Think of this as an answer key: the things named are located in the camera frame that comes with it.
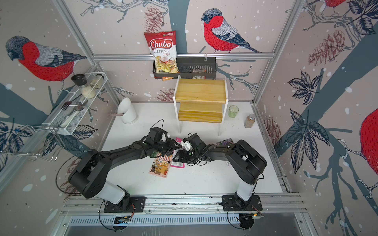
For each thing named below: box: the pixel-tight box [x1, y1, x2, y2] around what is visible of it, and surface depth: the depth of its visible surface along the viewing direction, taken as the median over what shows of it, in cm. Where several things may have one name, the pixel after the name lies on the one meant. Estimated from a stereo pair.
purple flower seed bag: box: [216, 137, 235, 146], surface depth 100 cm
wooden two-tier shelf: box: [173, 75, 229, 137], surface depth 85 cm
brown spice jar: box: [244, 113, 256, 129], surface depth 102 cm
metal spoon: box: [66, 99, 89, 117], surface depth 73 cm
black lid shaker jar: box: [71, 73, 96, 99], surface depth 77 cm
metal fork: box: [60, 93, 83, 111], surface depth 71 cm
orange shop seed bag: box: [148, 152, 173, 178], surface depth 87 cm
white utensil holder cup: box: [117, 97, 139, 125], surface depth 106 cm
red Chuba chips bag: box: [144, 30, 180, 82], surface depth 85 cm
